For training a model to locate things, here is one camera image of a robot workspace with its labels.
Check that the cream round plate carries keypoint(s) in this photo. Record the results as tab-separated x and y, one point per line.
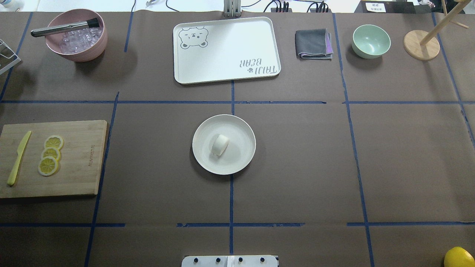
239	152

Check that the white bear tray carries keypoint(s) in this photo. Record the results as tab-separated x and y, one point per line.
221	50

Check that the folded grey cloth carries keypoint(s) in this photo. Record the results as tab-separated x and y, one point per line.
313	44

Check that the black power strip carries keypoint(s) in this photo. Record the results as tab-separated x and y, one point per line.
297	6

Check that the mint green bowl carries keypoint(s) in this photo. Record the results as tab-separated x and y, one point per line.
370	41

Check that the wooden cutting board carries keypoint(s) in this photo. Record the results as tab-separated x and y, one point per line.
79	167

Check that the pink bowl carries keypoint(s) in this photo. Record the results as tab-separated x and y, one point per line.
78	15

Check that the lemon slice top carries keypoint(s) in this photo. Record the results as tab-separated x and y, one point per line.
55	141

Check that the lemon slice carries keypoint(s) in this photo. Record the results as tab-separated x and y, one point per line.
51	152
55	141
48	166

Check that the black box device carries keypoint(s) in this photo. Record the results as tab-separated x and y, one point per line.
385	6

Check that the lemon slice middle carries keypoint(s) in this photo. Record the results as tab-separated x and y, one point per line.
51	152

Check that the clear ice cubes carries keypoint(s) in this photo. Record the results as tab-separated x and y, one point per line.
79	40

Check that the lemon slice bottom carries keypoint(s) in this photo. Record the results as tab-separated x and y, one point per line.
48	166

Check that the wooden mug stand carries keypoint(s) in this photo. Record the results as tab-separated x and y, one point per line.
424	45

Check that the yellow plastic knife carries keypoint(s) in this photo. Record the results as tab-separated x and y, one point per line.
20	151

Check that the yellow lemon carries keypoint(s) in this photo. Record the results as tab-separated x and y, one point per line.
458	257

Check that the aluminium frame post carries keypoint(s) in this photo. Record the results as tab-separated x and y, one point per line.
232	8

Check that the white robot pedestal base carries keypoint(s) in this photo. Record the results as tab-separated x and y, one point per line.
231	261

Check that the white wire cup rack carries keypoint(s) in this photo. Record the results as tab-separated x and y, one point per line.
8	58

